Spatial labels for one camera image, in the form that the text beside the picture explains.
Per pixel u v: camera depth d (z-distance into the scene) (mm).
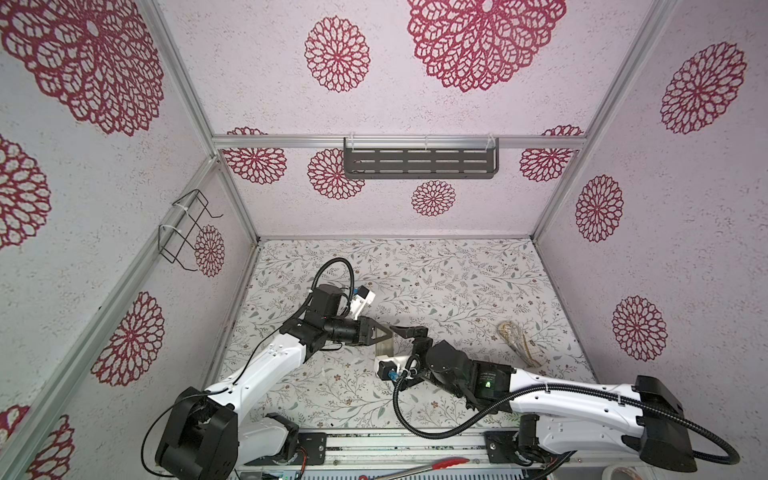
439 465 706
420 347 602
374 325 714
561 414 468
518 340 897
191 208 810
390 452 743
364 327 684
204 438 398
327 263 658
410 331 637
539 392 485
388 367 568
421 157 944
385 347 730
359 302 732
